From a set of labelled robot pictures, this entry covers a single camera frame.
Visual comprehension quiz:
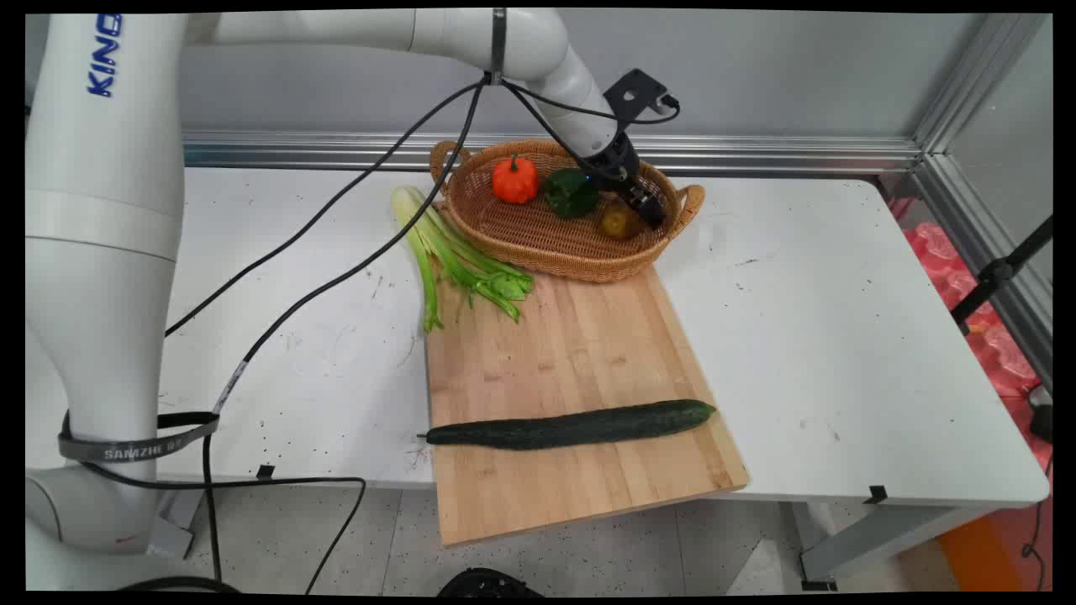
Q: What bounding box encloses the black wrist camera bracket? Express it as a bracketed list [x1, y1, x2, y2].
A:
[601, 69, 680, 129]

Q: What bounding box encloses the black cable with white label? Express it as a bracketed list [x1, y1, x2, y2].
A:
[202, 80, 490, 585]

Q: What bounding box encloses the black tripod stand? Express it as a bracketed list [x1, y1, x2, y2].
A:
[950, 217, 1053, 337]

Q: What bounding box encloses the thin black floor cable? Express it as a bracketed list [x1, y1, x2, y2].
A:
[80, 460, 367, 594]

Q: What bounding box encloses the wooden cutting board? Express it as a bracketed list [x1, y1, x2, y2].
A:
[425, 265, 751, 549]

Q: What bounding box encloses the grey SAMZHE velcro strap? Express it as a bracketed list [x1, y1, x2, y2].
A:
[57, 412, 221, 464]

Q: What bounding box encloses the angled aluminium frame post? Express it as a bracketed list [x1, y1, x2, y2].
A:
[912, 13, 1053, 392]

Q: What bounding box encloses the green bell pepper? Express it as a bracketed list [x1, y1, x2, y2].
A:
[542, 168, 603, 220]

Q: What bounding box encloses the woven wicker basket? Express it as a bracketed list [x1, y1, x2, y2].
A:
[430, 139, 707, 284]

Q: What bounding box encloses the long dark green cucumber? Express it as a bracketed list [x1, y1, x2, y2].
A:
[418, 399, 717, 451]

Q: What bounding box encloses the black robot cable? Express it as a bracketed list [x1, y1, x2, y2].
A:
[164, 76, 505, 339]

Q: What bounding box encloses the pink foam mat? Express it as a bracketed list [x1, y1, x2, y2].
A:
[887, 197, 1053, 400]

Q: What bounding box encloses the small black device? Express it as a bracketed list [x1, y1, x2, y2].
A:
[1027, 385, 1053, 445]

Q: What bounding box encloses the horizontal aluminium frame rail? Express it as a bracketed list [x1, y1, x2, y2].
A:
[181, 130, 923, 176]

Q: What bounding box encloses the round black object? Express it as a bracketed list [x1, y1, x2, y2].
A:
[437, 568, 544, 597]

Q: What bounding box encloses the thin black cable by mat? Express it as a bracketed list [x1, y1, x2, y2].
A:
[1021, 496, 1052, 589]

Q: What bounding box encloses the olive brown potato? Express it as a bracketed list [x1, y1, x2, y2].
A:
[599, 199, 645, 241]

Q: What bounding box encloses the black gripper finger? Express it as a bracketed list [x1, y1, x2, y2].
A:
[624, 190, 658, 229]
[639, 187, 671, 228]

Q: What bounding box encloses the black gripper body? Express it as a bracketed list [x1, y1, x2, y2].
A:
[584, 134, 645, 192]

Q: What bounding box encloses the small orange pumpkin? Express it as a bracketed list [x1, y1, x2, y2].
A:
[492, 154, 541, 205]

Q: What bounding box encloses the grey metal table leg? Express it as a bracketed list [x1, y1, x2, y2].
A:
[150, 487, 208, 560]
[790, 502, 1001, 592]

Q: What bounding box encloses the green celery bunch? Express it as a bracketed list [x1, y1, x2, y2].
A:
[389, 185, 535, 334]

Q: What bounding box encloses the orange floor mat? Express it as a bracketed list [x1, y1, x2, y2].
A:
[937, 471, 1053, 592]

